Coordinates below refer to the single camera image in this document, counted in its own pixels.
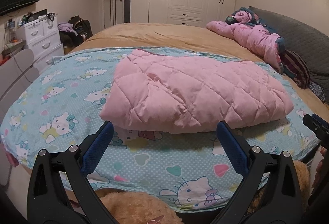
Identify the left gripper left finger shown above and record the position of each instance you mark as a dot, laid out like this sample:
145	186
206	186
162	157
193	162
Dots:
47	200

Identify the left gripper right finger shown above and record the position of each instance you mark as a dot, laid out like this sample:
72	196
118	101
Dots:
269	191

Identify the pink quilted jacket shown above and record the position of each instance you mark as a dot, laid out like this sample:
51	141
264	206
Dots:
191	94

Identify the purple clothing pile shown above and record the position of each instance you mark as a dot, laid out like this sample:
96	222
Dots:
66	27

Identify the person right hand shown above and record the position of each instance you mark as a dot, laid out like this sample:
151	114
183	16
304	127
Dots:
316	166

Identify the striped dark pillow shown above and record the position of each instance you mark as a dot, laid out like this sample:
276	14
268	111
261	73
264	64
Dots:
295	68

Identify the brown plush teddy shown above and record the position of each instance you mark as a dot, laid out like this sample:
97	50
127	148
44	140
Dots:
140	207

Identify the dark grey headboard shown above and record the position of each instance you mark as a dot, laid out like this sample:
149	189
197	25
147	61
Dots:
308	42

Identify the Hello Kitty blue sheet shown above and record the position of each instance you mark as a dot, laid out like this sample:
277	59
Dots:
189	172

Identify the pink rumpled duvet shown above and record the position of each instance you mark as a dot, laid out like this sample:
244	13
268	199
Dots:
246	28

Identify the tan bed blanket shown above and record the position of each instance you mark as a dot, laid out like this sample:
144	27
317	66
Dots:
138	35

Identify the white drawer cabinet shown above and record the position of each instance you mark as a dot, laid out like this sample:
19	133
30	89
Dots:
43	38

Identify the black backpack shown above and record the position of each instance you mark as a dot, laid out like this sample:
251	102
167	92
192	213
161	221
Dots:
81	26

